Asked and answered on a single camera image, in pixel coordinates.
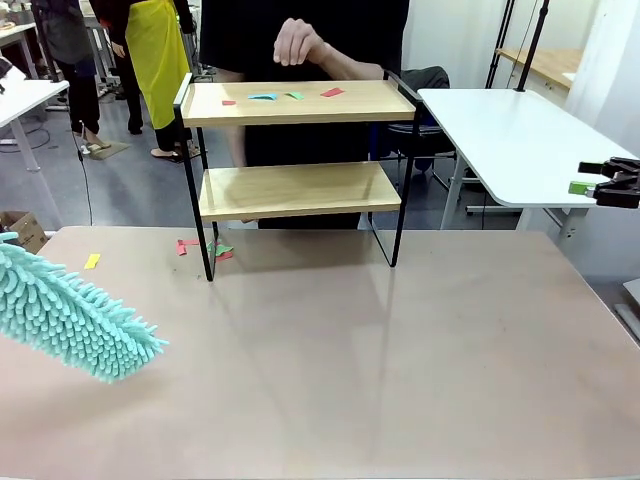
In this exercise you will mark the long red paper strip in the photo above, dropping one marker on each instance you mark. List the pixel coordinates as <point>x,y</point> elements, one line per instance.
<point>189,242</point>

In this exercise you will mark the wooden background desk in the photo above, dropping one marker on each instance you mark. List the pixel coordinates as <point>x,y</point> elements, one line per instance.
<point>550,62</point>

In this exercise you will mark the person's left hand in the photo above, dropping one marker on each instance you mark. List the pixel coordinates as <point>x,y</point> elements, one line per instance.
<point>297,42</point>

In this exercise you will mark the person in yellow apron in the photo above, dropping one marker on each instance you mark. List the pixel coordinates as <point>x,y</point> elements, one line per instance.
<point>155,60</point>

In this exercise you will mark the teal microfiber duster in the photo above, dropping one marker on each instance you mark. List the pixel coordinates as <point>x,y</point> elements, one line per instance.
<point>75,320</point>

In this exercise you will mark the white side table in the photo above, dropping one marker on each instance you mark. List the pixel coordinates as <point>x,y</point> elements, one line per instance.
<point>500,140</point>

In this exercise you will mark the person in black shirt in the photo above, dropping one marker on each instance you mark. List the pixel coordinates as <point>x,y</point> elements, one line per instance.
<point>240,35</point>

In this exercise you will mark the blue paper scrap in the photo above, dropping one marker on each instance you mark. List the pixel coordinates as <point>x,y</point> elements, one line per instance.
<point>262,96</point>

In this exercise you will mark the black tripod legs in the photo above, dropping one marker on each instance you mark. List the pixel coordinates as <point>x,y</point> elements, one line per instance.
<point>501,45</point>

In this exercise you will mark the person's left forearm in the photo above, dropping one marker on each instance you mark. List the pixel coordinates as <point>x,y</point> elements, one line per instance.
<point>345,65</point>

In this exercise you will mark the black stand pole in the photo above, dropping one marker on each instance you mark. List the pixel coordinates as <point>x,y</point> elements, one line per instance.
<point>534,40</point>

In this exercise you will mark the wide red paper strip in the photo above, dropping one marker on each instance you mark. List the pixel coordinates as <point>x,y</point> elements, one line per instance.
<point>330,92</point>

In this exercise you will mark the two-tier wooden shelf black frame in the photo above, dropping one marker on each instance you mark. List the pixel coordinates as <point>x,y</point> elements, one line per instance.
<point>300,116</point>

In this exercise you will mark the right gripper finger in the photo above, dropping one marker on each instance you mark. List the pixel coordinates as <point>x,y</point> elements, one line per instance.
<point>622,165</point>
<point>615,192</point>

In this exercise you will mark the short red paper strip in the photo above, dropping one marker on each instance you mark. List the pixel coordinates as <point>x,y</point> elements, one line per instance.
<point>181,250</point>

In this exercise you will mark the black office chair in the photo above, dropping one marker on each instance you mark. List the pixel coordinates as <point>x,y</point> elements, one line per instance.
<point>430,80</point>

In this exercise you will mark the person's right forearm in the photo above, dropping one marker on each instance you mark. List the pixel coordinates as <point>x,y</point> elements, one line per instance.
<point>241,147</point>

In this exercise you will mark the white desk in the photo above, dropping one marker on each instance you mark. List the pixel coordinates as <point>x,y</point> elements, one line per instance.
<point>25,100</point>

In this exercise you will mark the bright green paper strip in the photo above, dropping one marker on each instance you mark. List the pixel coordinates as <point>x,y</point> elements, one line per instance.
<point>295,95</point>

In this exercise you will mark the cardboard box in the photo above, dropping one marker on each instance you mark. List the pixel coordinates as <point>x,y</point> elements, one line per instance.
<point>25,232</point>

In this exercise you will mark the person in dark grey clothes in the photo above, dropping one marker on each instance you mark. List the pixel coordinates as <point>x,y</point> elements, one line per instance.
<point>75,30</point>

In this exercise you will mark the olive floor mat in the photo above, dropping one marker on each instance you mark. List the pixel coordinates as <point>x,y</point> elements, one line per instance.
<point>112,150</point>

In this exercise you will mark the yellow paper scrap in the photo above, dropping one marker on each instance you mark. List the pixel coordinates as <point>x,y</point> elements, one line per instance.
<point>92,261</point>

